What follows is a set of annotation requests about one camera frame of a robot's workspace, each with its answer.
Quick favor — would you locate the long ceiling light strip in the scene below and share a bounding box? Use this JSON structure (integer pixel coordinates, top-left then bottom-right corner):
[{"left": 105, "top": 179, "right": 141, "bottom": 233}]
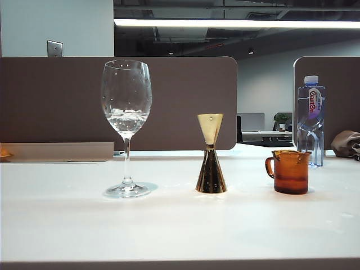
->
[{"left": 113, "top": 18, "right": 360, "bottom": 29}]

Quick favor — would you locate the gold double jigger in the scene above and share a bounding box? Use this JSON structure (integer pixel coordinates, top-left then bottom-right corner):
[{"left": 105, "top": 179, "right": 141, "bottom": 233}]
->
[{"left": 195, "top": 113, "right": 227, "bottom": 194}]

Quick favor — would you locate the white background desk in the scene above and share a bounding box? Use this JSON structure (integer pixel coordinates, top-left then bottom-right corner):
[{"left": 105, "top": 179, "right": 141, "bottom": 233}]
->
[{"left": 241, "top": 130, "right": 293, "bottom": 141}]

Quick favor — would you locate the clear plastic water bottle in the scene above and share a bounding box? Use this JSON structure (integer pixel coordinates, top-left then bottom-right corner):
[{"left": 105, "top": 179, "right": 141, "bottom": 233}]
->
[{"left": 296, "top": 75, "right": 326, "bottom": 168}]

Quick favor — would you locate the grey background desk screen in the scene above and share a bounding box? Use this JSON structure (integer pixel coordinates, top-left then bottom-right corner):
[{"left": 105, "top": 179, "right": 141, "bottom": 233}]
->
[{"left": 237, "top": 112, "right": 266, "bottom": 132}]

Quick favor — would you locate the small amber measuring cup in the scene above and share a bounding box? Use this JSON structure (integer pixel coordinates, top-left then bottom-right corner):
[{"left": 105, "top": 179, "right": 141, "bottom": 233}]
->
[{"left": 265, "top": 150, "right": 313, "bottom": 195}]

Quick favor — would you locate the metal wall switch plate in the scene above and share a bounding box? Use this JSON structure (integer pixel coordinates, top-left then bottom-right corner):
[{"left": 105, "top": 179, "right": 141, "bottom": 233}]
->
[{"left": 47, "top": 39, "right": 64, "bottom": 57}]

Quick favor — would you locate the black office chair back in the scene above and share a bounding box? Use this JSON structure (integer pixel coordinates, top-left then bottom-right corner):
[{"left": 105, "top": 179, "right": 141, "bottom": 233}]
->
[{"left": 236, "top": 115, "right": 244, "bottom": 143}]

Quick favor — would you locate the green potted plant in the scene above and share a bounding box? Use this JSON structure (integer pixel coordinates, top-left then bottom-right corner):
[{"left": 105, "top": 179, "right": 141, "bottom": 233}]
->
[{"left": 274, "top": 112, "right": 293, "bottom": 132}]

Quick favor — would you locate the clear wine glass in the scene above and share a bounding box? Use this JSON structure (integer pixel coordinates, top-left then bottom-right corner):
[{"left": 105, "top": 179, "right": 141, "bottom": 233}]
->
[{"left": 100, "top": 58, "right": 159, "bottom": 199}]

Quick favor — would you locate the wide brown desk partition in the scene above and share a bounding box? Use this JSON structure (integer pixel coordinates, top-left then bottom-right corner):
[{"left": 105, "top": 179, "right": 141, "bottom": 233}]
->
[{"left": 0, "top": 56, "right": 239, "bottom": 151}]

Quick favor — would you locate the beige cable tray flap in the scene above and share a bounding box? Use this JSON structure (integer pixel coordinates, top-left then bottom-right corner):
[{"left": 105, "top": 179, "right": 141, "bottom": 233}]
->
[{"left": 0, "top": 142, "right": 115, "bottom": 163}]

